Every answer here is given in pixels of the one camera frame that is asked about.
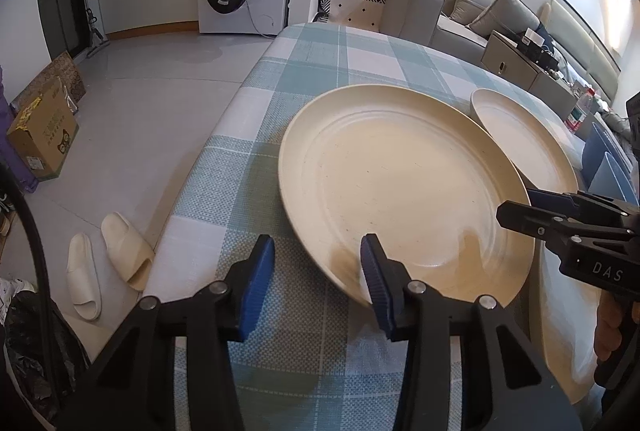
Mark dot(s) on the near right blue bowl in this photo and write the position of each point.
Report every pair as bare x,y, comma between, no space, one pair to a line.
611,181

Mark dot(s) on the white slipper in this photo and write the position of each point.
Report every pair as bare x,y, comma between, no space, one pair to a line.
82,280
129,253

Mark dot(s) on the large beige plate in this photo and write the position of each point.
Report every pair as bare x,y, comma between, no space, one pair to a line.
414,171

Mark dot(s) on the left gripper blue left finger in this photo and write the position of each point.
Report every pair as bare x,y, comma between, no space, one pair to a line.
247,283

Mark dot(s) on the left white slipper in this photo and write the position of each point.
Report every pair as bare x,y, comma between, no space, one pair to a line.
82,280

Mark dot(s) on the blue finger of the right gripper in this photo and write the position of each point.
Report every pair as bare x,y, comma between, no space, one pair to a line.
530,221
560,204

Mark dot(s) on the right white slipper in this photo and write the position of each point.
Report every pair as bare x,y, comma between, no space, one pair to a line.
129,253

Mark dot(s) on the far blue bowl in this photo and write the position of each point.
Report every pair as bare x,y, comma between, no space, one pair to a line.
600,151

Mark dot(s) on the grey sofa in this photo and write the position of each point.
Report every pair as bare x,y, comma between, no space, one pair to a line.
460,28

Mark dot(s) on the black box on cabinet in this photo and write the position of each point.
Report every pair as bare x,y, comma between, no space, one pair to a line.
534,43

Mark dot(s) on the plastic water bottle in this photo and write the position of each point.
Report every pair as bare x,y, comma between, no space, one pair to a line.
582,109

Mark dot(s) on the checkered teal tablecloth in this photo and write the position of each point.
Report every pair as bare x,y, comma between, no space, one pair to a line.
316,359

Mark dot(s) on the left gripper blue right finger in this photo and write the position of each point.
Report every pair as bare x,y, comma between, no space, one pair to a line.
386,281

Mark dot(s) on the cardboard box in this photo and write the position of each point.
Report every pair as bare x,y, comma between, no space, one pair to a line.
43,131

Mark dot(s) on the blue bowl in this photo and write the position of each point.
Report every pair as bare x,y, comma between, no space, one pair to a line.
600,151
611,181

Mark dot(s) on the person's right hand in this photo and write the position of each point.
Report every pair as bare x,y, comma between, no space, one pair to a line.
607,336

